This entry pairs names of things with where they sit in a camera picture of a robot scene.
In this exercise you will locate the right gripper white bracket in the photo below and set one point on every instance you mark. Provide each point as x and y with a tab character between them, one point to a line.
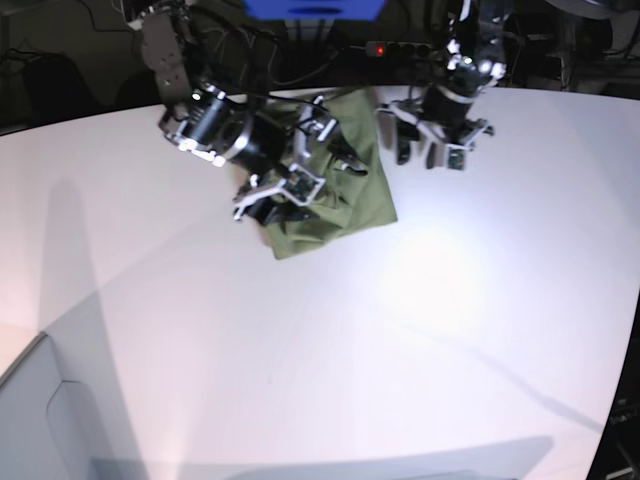
274	149

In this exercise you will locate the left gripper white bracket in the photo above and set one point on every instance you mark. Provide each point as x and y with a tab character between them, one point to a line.
405	120

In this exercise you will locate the green T-shirt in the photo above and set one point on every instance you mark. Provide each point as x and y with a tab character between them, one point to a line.
347	204

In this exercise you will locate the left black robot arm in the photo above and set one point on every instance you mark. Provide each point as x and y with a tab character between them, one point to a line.
466	58

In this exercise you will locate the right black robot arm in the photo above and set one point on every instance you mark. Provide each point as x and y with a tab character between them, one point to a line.
201	119

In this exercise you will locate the black power strip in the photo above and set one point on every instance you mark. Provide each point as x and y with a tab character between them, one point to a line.
404	50

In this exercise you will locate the blue box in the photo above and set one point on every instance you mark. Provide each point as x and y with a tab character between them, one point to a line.
365	10

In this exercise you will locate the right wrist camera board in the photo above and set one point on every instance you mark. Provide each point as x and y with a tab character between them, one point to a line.
302	188

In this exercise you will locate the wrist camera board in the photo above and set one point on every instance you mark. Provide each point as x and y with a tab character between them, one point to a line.
302	188
456	158

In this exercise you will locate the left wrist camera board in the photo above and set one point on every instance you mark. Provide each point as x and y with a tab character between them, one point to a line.
456	158

